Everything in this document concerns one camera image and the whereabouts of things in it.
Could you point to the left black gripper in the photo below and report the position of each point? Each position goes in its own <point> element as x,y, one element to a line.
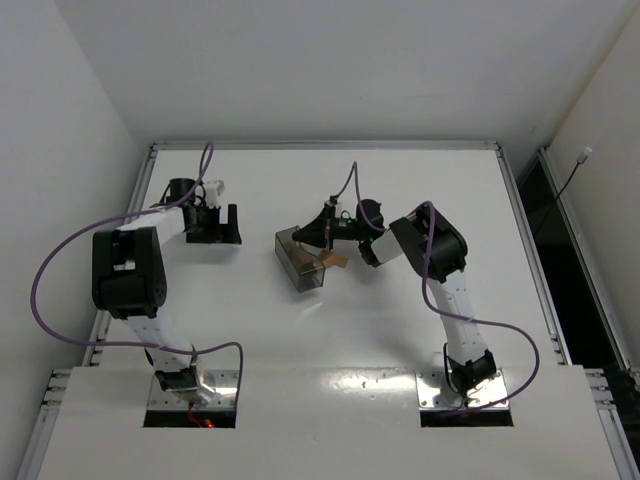
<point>213,235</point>

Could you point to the long light wood block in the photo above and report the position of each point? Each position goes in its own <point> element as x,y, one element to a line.
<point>332,259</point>

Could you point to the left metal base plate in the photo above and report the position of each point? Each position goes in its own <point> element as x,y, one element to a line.
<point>216,392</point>

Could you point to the aluminium table frame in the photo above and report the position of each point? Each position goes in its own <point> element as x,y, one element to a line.
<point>329,390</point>

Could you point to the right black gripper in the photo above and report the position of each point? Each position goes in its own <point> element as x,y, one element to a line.
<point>327,231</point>

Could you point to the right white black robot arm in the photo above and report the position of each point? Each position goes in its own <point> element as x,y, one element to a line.
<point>436,250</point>

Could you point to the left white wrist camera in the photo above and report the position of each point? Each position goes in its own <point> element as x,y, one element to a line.
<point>213,191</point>

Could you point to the grey translucent plastic bin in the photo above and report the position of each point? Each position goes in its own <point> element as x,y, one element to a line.
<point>305,269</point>

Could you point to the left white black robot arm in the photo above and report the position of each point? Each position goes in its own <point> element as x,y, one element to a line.
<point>129,280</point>

